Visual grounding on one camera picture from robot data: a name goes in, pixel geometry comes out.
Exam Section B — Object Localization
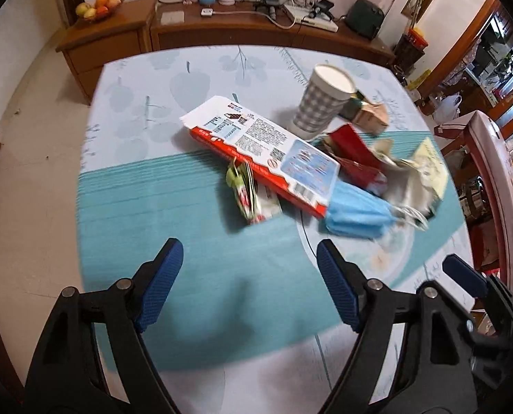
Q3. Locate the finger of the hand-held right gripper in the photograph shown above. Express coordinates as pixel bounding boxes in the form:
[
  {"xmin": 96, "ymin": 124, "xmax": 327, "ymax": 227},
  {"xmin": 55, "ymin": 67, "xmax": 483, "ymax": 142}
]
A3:
[
  {"xmin": 469, "ymin": 273, "xmax": 513, "ymax": 338},
  {"xmin": 443, "ymin": 254, "xmax": 491, "ymax": 301}
]

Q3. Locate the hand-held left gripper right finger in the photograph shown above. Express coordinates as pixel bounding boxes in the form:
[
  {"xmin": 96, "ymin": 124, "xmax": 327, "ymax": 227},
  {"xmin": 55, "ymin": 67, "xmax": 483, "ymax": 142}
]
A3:
[{"xmin": 317, "ymin": 239, "xmax": 477, "ymax": 414}]

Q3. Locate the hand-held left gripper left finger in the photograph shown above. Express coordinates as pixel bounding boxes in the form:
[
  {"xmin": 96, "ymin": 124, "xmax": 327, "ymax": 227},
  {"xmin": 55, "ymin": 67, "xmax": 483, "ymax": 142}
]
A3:
[{"xmin": 23, "ymin": 238, "xmax": 185, "ymax": 414}]

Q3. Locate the green red snack wrapper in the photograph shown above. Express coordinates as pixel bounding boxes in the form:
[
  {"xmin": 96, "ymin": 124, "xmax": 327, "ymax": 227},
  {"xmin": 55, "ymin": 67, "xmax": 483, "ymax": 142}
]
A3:
[{"xmin": 225, "ymin": 158, "xmax": 283, "ymax": 226}]

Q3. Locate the green brown milk carton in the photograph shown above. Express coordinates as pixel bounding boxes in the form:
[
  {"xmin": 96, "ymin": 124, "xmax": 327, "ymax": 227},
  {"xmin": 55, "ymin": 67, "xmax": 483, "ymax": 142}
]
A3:
[{"xmin": 338, "ymin": 90, "xmax": 389, "ymax": 135}]

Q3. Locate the grey checked paper cup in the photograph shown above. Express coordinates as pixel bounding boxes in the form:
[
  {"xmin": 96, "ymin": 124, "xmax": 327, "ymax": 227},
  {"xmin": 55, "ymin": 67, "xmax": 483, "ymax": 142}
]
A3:
[{"xmin": 286, "ymin": 64, "xmax": 358, "ymax": 135}]

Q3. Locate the round clear plate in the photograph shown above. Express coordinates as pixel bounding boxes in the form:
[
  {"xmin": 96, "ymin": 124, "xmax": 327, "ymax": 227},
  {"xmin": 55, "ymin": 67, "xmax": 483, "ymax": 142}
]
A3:
[{"xmin": 296, "ymin": 207, "xmax": 416, "ymax": 283}]

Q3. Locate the blue face mask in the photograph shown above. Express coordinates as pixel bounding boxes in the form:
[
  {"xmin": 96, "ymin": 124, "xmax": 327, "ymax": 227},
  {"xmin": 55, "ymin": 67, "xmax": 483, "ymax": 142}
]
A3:
[{"xmin": 321, "ymin": 181, "xmax": 430, "ymax": 240}]

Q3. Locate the teal table runner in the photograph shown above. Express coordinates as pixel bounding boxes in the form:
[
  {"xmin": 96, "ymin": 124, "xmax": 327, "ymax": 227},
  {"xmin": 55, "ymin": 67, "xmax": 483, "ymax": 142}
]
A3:
[{"xmin": 77, "ymin": 129, "xmax": 468, "ymax": 372}]

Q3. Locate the beige crumpled bag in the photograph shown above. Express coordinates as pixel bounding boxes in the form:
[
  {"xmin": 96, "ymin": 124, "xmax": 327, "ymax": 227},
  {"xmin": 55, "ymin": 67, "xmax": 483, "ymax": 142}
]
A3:
[{"xmin": 368, "ymin": 138, "xmax": 434, "ymax": 220}]

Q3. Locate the yellow-green paper wrapper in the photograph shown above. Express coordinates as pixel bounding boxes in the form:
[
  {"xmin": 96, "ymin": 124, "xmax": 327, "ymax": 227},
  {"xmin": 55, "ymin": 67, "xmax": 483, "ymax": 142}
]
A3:
[{"xmin": 407, "ymin": 137, "xmax": 450, "ymax": 220}]

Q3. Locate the red packet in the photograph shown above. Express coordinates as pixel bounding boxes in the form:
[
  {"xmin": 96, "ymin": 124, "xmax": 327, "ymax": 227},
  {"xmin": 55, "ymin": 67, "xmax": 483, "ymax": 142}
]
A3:
[{"xmin": 323, "ymin": 123, "xmax": 388, "ymax": 195}]

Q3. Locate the red white flat box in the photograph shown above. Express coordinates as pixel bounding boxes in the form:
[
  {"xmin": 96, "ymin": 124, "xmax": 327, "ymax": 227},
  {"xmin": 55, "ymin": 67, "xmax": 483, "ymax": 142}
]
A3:
[{"xmin": 179, "ymin": 96, "xmax": 341, "ymax": 218}]

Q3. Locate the white plastic container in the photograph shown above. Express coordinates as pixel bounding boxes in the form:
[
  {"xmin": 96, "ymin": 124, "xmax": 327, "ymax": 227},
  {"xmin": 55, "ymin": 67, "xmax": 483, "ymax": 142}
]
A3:
[{"xmin": 431, "ymin": 92, "xmax": 462, "ymax": 121}]

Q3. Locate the table with leaf-print cloth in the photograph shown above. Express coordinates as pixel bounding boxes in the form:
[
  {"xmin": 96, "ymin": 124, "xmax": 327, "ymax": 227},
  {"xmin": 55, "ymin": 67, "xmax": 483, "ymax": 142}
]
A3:
[{"xmin": 77, "ymin": 45, "xmax": 475, "ymax": 414}]

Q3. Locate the low wooden side cabinet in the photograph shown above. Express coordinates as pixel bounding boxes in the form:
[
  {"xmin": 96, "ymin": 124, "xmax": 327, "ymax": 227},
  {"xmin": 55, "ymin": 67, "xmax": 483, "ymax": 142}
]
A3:
[{"xmin": 56, "ymin": 0, "xmax": 158, "ymax": 105}]

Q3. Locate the white set-top box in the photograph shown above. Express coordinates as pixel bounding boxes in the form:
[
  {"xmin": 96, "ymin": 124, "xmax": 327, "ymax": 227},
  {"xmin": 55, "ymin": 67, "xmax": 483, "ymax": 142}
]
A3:
[{"xmin": 282, "ymin": 2, "xmax": 339, "ymax": 33}]

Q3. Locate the wooden television cabinet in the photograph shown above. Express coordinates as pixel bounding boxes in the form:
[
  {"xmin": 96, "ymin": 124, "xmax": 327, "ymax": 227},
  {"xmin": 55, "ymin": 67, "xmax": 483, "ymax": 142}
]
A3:
[{"xmin": 150, "ymin": 0, "xmax": 395, "ymax": 68}]

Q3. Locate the dark green air fryer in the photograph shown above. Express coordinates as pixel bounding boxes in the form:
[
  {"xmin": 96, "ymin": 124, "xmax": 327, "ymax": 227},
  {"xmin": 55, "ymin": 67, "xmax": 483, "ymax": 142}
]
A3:
[{"xmin": 346, "ymin": 0, "xmax": 385, "ymax": 39}]

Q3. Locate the fruit bowl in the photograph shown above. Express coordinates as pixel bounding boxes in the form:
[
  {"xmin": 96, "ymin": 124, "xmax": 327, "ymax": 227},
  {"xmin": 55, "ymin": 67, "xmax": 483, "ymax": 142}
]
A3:
[{"xmin": 75, "ymin": 0, "xmax": 125, "ymax": 22}]

